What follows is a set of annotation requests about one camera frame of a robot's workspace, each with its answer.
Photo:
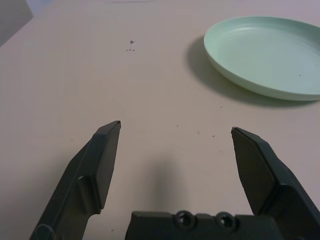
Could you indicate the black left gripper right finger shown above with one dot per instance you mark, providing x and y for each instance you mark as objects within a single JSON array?
[{"x": 262, "y": 175}]

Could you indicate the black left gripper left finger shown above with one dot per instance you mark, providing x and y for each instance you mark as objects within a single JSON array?
[{"x": 82, "y": 180}]

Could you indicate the green plastic plate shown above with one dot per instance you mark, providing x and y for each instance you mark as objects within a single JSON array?
[{"x": 262, "y": 55}]

